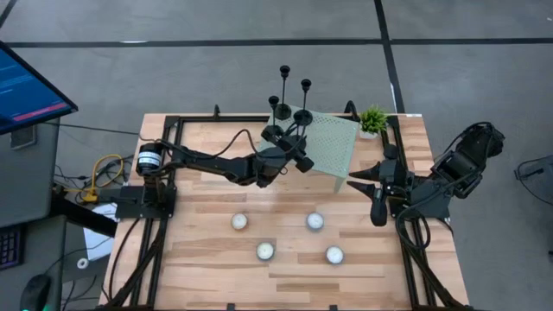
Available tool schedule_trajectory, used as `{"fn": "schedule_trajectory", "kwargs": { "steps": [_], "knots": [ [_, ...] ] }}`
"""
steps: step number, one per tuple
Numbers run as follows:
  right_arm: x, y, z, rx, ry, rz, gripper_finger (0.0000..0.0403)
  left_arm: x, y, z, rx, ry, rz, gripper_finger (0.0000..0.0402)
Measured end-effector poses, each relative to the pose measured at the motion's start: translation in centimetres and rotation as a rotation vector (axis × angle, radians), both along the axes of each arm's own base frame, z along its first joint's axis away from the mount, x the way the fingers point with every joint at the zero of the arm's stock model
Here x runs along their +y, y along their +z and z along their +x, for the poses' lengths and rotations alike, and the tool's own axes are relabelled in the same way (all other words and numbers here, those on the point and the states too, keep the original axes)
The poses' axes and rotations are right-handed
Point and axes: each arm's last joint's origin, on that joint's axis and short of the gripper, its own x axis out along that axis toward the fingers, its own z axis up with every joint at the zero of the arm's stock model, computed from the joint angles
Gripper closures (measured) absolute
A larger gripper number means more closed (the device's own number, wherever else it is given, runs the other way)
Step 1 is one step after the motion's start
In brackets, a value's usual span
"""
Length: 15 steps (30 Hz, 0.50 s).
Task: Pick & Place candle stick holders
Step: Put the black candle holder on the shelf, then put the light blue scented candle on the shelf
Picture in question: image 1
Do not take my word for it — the pale green perforated metal shelf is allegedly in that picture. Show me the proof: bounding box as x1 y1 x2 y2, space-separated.
257 103 361 194

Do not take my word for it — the green plant in white pot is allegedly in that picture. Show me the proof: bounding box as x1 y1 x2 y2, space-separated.
358 105 390 140

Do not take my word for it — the white paper sheet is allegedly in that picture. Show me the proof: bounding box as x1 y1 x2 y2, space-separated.
82 202 118 261

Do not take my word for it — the computer monitor with blue screen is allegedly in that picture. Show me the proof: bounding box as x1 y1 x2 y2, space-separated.
0 41 79 136

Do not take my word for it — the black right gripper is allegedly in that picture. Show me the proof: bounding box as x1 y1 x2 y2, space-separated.
346 143 410 228

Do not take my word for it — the black computer mouse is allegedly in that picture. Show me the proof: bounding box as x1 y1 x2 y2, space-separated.
19 273 54 311

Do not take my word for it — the black table frame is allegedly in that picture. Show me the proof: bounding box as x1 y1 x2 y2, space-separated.
97 99 476 311

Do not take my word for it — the white tealight candle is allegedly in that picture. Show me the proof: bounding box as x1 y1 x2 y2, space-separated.
255 241 276 262
325 245 346 265
305 212 326 232
230 213 250 232

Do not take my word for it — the yellow cable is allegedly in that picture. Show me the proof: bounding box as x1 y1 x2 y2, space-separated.
54 154 125 204

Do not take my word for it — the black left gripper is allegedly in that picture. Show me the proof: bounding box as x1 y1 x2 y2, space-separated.
252 124 315 187

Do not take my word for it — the black keyboard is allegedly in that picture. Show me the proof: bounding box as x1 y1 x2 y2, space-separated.
0 224 23 271

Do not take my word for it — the tall black candlestick holder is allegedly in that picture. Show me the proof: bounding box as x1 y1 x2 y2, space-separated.
273 64 293 122

